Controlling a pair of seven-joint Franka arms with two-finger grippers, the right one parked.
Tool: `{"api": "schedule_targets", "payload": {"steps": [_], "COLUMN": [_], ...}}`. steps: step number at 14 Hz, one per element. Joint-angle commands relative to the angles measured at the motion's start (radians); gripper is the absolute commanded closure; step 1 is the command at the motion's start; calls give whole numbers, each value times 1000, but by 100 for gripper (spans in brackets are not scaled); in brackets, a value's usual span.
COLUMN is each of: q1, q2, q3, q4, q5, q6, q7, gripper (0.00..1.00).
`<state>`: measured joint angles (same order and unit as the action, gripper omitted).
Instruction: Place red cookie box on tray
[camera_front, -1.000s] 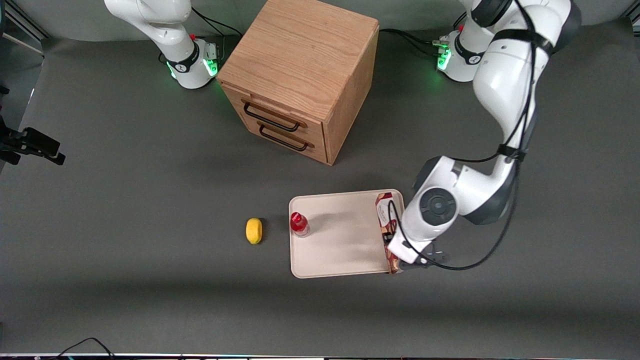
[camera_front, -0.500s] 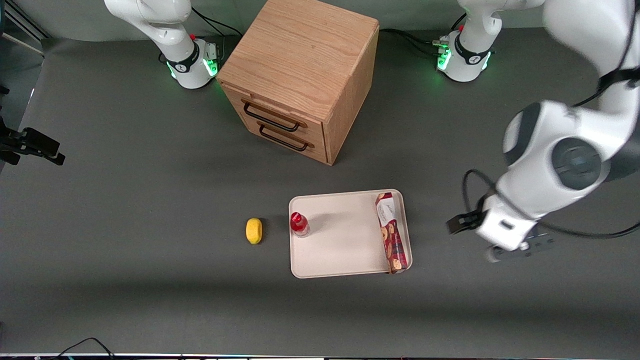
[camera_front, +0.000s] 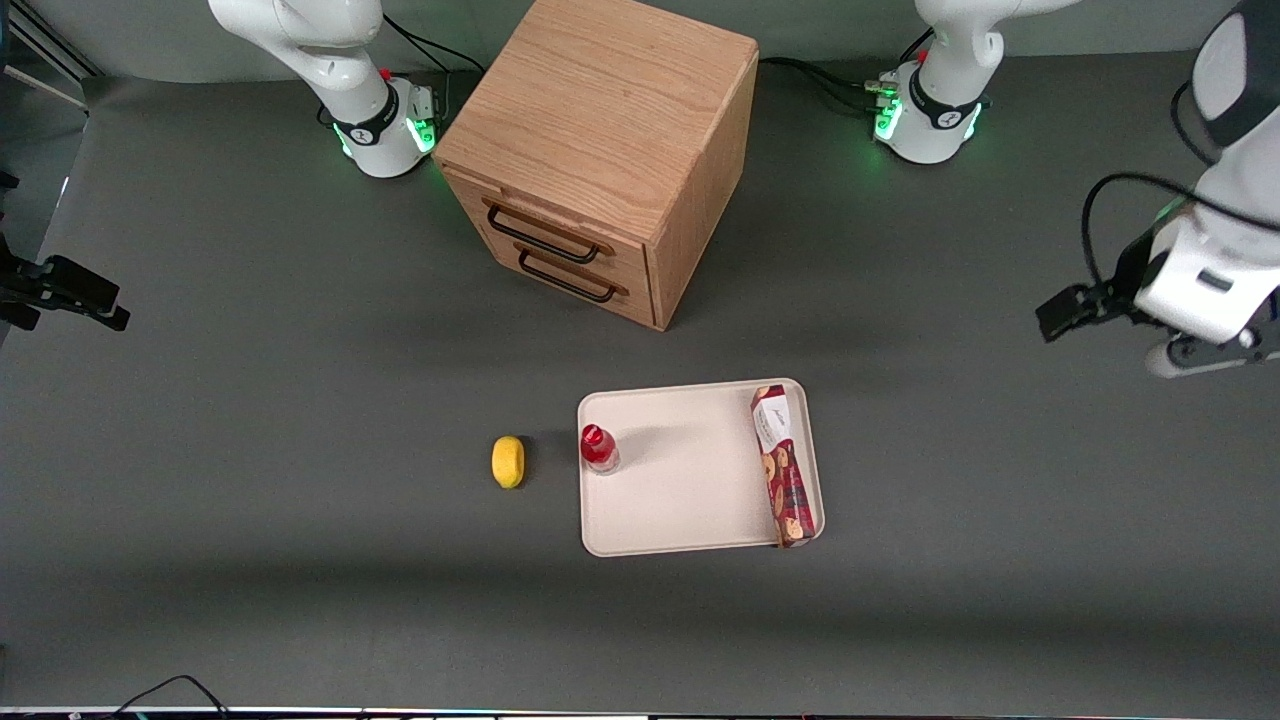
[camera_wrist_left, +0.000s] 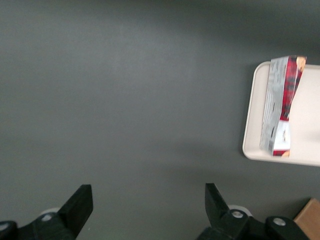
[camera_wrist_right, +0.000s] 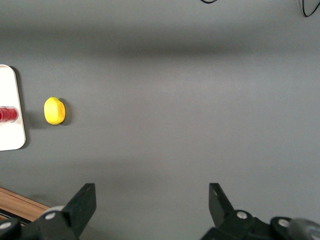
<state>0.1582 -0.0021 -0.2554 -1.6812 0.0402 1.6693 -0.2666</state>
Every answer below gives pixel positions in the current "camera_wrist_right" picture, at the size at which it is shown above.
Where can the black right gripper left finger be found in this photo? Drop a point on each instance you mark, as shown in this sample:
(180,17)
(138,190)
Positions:
(82,205)

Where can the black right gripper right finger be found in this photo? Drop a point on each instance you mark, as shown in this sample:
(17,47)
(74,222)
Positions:
(220,207)

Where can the beige plastic tray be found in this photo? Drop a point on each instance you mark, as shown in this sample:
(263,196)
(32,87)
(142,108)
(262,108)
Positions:
(8,90)

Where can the wooden drawer cabinet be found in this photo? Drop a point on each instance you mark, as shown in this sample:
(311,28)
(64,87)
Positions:
(17,203)

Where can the yellow lemon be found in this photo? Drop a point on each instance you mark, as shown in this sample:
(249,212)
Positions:
(54,111)

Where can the small red-capped bottle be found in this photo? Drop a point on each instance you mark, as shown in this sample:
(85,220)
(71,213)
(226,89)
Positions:
(7,114)

